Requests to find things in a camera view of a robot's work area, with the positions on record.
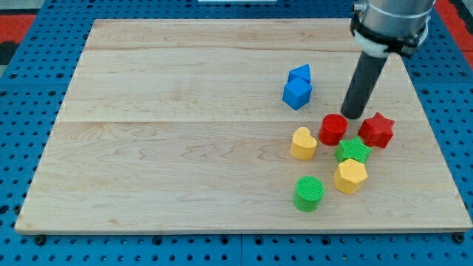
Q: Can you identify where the green star block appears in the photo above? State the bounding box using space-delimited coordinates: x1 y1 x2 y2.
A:
334 137 372 163

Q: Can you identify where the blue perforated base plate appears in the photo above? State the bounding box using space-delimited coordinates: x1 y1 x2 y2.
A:
1 0 472 265

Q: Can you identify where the green cylinder block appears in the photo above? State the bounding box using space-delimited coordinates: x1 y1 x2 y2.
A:
293 176 325 212

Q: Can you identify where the red star block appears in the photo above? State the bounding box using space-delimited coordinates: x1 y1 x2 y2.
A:
358 112 395 149

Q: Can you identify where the yellow hexagon block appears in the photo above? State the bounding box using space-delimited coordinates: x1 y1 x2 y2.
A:
333 159 368 195

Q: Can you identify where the blue cube block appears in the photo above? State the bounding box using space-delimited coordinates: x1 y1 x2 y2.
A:
282 77 313 110

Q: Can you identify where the yellow heart block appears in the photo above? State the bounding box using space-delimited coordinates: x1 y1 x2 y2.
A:
290 127 318 160

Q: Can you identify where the blue pentagon block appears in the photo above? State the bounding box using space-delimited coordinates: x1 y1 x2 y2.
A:
287 64 311 83

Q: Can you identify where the wooden board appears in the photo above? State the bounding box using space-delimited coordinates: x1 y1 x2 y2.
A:
15 18 472 235

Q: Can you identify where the red cylinder block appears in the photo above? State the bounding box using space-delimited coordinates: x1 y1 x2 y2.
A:
319 114 348 146

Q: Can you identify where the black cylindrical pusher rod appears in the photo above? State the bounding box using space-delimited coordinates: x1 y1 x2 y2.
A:
341 52 387 120

